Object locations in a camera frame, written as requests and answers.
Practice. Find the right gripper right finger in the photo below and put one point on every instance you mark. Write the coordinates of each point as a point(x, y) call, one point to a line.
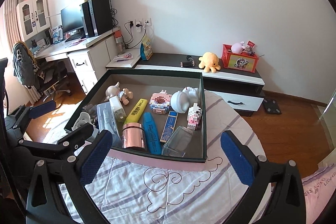
point(286, 203)

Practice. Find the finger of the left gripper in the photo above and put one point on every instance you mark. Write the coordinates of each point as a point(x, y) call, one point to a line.
point(77, 138)
point(38, 111)

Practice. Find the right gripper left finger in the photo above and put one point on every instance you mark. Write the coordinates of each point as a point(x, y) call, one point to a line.
point(45, 203)

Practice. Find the white plug adapter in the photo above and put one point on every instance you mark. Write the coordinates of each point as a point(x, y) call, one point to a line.
point(84, 118)

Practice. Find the yellow highlighter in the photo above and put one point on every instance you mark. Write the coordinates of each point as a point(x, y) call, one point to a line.
point(137, 111)

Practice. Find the baby doll figurine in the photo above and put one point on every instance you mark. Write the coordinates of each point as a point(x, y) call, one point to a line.
point(124, 94)

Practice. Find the blue marker pen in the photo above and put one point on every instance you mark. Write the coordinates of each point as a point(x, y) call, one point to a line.
point(151, 134)

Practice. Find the pink block donut model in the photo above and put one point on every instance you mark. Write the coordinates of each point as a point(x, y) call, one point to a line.
point(160, 102)

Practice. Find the blue gold slim box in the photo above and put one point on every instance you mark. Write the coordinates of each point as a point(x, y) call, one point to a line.
point(169, 126)

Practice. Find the white round toy lamp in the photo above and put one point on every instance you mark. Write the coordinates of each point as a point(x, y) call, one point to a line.
point(181, 101)

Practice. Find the white block figure model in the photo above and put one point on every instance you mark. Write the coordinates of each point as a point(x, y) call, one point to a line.
point(194, 117)

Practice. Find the black office chair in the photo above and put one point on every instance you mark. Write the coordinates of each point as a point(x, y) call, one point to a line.
point(47, 78)

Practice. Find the clear plastic case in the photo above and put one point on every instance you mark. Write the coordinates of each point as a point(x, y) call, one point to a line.
point(106, 121)

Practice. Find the striped quilted tablecloth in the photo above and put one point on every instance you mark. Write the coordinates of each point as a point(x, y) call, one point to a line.
point(131, 193)

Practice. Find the rose gold tape roll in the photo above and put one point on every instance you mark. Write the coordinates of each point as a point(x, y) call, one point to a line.
point(133, 136)

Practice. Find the white desk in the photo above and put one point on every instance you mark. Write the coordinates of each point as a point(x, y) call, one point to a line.
point(88, 57)

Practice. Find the white glass door cabinet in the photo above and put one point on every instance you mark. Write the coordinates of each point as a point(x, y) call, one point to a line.
point(33, 18)

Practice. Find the white side table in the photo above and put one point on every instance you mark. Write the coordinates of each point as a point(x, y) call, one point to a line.
point(125, 60)

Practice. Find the black computer monitor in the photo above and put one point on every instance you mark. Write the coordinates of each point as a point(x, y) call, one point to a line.
point(71, 18)

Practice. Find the black bathroom scale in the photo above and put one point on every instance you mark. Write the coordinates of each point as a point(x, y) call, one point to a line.
point(271, 106)

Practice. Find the clear teal lid container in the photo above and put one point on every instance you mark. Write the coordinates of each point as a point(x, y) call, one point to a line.
point(178, 142)

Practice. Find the orange cap bottle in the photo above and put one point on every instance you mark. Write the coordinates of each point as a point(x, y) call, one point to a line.
point(119, 42)

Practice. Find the black computer tower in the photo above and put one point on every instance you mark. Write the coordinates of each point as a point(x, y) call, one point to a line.
point(96, 16)

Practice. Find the snack bag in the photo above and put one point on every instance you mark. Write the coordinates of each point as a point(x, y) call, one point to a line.
point(145, 49)

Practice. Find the low black white cabinet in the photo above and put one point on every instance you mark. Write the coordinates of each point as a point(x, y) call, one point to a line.
point(243, 91)

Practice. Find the red toy storage box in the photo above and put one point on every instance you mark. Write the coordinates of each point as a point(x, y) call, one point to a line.
point(242, 62)

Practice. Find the yellow octopus plush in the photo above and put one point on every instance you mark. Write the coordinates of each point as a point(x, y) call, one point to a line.
point(209, 62)

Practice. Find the pink plush toy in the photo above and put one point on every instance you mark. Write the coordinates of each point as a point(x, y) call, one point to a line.
point(237, 48)

